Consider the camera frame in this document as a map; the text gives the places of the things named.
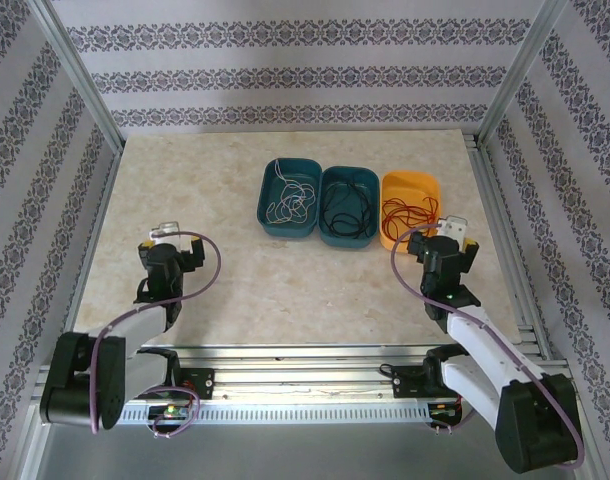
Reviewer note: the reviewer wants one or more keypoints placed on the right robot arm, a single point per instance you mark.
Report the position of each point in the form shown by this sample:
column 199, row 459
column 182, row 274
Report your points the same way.
column 485, row 345

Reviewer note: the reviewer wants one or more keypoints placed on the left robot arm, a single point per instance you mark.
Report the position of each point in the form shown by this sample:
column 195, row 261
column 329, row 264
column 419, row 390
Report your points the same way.
column 135, row 330

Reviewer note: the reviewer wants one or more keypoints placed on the orange plastic bin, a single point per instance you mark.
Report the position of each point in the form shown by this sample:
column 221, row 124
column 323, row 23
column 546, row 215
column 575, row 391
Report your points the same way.
column 410, row 182

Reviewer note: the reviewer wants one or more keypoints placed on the teal plastic bin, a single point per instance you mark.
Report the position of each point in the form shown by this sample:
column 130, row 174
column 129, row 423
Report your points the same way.
column 265, row 190
column 347, row 175

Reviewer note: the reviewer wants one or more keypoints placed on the small electronics board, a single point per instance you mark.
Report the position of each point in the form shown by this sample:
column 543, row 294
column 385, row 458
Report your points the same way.
column 442, row 412
column 171, row 412

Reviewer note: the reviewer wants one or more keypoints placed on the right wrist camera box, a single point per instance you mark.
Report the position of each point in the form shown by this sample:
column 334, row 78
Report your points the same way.
column 455, row 227

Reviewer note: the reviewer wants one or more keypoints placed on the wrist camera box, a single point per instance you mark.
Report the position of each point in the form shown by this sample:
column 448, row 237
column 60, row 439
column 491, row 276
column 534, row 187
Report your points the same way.
column 455, row 227
column 166, row 227

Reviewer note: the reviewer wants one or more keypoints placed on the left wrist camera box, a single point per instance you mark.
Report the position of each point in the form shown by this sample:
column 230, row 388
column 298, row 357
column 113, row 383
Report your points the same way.
column 166, row 227

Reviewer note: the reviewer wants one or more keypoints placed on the aluminium side rail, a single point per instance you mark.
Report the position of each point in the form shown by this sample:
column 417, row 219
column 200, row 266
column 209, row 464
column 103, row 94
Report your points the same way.
column 104, row 200
column 492, row 200

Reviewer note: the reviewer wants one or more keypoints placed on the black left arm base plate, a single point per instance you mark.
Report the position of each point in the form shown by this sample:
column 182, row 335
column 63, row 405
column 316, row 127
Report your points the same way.
column 202, row 384

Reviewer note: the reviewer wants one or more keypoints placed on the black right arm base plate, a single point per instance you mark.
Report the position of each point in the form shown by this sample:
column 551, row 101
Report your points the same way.
column 410, row 382

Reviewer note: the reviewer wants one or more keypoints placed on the aluminium rail frame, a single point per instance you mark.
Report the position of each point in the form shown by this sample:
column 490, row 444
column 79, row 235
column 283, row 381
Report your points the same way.
column 310, row 380

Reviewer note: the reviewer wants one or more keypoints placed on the aluminium corner post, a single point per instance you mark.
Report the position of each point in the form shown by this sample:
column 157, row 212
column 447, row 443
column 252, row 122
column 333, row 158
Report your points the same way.
column 77, row 75
column 520, row 75

